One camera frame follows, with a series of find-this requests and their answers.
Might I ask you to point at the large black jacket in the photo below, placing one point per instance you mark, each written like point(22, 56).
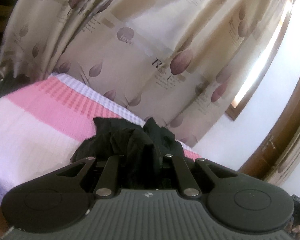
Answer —
point(119, 137)

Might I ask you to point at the person's hand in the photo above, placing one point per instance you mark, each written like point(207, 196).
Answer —
point(293, 231)

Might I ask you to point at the brown wooden door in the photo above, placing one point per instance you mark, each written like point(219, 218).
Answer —
point(279, 153)

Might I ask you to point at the beige leaf print curtain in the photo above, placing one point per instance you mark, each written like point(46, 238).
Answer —
point(180, 62)

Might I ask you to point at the pink white checkered bedsheet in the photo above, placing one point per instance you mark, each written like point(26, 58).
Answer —
point(41, 126)

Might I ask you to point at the wooden window frame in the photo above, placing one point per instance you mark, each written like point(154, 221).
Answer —
point(261, 65)

